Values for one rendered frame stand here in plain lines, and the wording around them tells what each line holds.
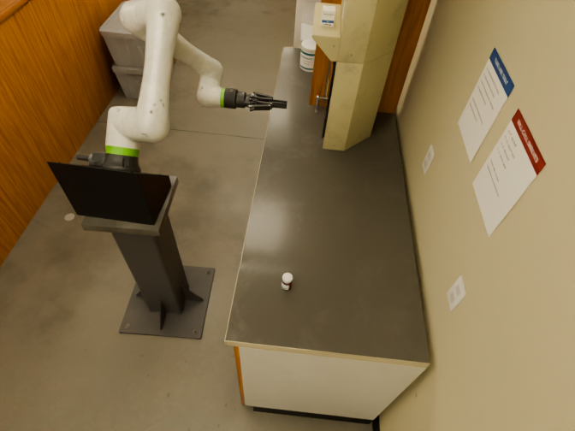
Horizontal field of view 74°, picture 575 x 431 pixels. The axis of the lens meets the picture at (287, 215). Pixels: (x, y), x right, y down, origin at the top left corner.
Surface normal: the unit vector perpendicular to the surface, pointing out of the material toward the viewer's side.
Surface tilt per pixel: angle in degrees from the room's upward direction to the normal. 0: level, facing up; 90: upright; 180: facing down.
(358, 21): 90
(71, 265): 0
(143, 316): 0
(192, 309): 0
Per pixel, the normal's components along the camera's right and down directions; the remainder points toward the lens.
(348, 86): -0.09, 0.76
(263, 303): 0.06, -0.63
